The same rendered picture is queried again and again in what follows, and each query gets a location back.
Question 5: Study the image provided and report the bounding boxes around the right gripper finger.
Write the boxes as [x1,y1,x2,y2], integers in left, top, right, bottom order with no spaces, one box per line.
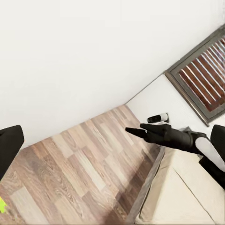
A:
[125,127,155,141]
[140,123,167,136]

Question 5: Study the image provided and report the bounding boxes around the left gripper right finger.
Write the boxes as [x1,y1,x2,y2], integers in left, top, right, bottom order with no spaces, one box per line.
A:
[210,124,225,162]

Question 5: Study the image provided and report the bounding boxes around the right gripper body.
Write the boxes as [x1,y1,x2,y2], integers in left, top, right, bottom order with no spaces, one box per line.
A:
[145,124,182,149]

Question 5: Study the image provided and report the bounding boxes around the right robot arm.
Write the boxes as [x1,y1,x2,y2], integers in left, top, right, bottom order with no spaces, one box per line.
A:
[125,112,225,190]

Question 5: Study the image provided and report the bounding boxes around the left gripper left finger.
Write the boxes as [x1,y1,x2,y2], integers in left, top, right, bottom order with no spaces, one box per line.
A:
[0,125,24,180]

